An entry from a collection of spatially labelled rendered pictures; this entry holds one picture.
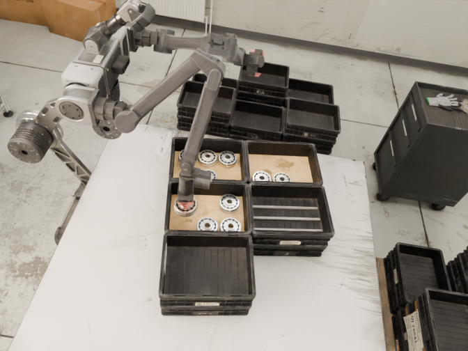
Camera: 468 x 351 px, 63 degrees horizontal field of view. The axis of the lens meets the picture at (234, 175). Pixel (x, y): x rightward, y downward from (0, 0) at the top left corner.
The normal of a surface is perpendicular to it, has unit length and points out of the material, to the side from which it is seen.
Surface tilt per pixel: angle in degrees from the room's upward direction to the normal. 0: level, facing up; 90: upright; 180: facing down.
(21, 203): 0
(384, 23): 90
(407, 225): 0
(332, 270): 0
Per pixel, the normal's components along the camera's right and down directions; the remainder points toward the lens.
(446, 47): -0.13, 0.76
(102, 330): 0.11, -0.62
